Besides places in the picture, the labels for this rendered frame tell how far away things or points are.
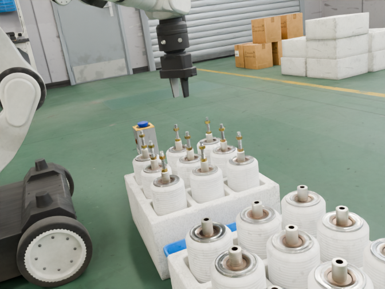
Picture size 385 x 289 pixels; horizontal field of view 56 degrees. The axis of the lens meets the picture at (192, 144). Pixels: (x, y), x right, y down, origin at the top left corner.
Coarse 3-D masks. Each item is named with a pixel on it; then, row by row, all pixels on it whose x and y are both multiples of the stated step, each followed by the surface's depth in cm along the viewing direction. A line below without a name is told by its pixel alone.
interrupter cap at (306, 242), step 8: (280, 232) 70; (304, 232) 69; (272, 240) 68; (280, 240) 68; (304, 240) 67; (312, 240) 66; (280, 248) 65; (288, 248) 65; (296, 248) 65; (304, 248) 64
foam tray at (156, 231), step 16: (128, 176) 128; (128, 192) 127; (240, 192) 105; (256, 192) 104; (272, 192) 106; (144, 208) 103; (192, 208) 99; (208, 208) 99; (224, 208) 101; (240, 208) 103; (144, 224) 107; (160, 224) 95; (176, 224) 97; (192, 224) 99; (224, 224) 103; (144, 240) 116; (160, 240) 97; (176, 240) 98; (160, 256) 98; (160, 272) 99
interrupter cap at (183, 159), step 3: (183, 156) 118; (186, 156) 117; (195, 156) 117; (198, 156) 116; (201, 156) 115; (180, 159) 115; (183, 159) 115; (186, 159) 115; (195, 159) 113; (198, 159) 113; (183, 162) 113; (186, 162) 112; (189, 162) 112; (192, 162) 112
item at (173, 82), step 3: (174, 78) 108; (177, 78) 109; (171, 81) 107; (174, 81) 108; (177, 81) 109; (171, 84) 108; (174, 84) 108; (177, 84) 110; (171, 87) 108; (174, 87) 109; (177, 87) 110; (174, 90) 109; (177, 90) 110; (174, 93) 109; (177, 93) 110; (174, 96) 109; (177, 96) 110
